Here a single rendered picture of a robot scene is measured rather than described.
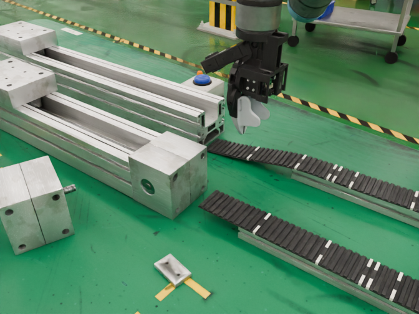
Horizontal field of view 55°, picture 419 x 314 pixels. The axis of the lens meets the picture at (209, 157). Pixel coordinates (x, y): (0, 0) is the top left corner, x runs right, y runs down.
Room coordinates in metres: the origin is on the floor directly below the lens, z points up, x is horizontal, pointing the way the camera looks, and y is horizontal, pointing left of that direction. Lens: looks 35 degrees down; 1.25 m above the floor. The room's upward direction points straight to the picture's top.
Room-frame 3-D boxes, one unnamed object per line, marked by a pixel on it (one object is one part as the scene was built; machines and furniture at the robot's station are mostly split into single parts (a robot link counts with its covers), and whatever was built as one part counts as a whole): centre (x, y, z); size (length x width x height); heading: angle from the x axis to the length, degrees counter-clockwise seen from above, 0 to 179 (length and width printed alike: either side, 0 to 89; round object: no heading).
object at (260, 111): (0.70, -0.09, 0.88); 0.06 x 0.03 x 0.09; 54
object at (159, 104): (0.97, 0.32, 0.82); 0.80 x 0.10 x 0.09; 54
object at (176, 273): (0.39, 0.05, 0.78); 0.05 x 0.03 x 0.01; 42
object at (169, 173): (0.57, 0.06, 0.83); 0.12 x 0.09 x 0.10; 144
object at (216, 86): (0.91, 0.02, 0.81); 0.10 x 0.08 x 0.06; 144
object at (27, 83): (0.82, 0.43, 0.87); 0.16 x 0.11 x 0.07; 54
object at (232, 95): (0.68, -0.05, 0.92); 0.05 x 0.02 x 0.09; 144
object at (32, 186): (0.49, 0.27, 0.83); 0.11 x 0.10 x 0.10; 120
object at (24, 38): (1.12, 0.52, 0.87); 0.16 x 0.11 x 0.07; 54
